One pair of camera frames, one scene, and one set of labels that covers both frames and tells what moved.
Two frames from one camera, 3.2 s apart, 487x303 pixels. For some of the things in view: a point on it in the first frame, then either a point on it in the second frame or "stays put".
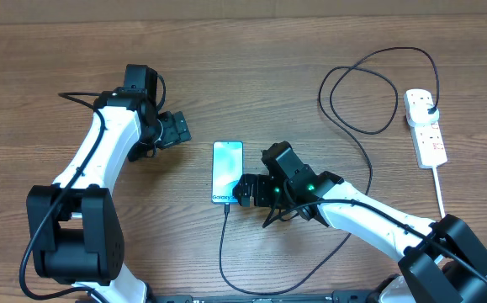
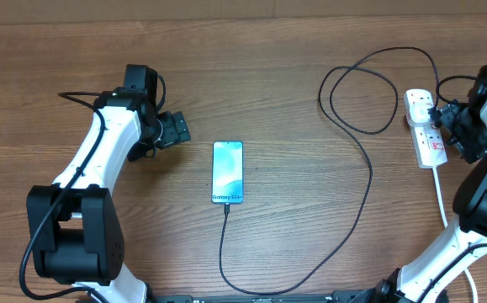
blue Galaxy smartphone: [227, 169] stays put
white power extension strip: [429, 145] stays put
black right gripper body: [272, 194] -> [464, 130]
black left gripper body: [172, 130] stays put
